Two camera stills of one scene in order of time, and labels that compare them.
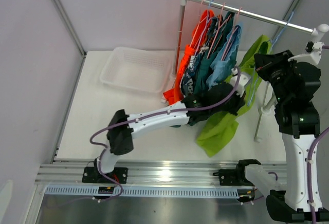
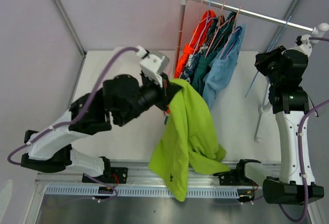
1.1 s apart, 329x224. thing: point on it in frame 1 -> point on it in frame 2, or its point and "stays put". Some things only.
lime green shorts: x=214 y=132 -> x=188 y=136
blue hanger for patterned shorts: x=206 y=23 stays put
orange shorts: x=173 y=95 stays put
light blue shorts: x=221 y=68 stays put
